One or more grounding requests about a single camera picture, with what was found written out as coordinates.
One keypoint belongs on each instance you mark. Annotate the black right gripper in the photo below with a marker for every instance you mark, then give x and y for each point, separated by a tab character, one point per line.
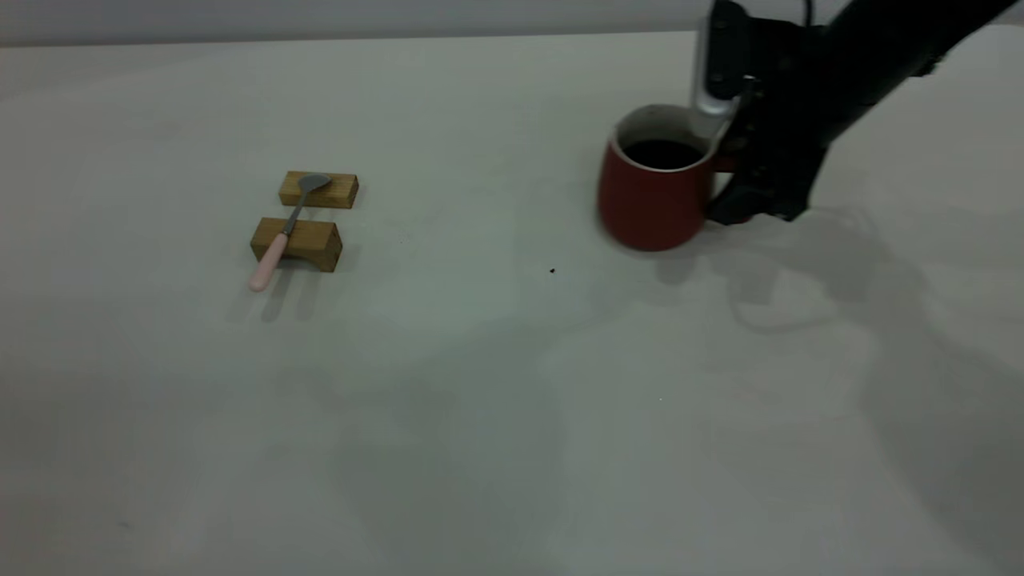
788	104

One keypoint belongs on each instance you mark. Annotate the red mug with dark liquid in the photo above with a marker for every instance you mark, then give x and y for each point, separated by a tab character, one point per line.
652	204

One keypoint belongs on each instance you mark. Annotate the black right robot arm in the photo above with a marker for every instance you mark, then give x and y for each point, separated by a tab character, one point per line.
888	48

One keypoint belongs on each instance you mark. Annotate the flat wooden block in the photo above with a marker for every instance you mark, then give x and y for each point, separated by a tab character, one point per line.
320	192

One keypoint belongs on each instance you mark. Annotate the arched wooden block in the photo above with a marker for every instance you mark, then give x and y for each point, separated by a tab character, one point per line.
308	244

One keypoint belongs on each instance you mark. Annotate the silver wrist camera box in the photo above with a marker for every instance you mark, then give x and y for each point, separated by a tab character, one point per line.
716	64

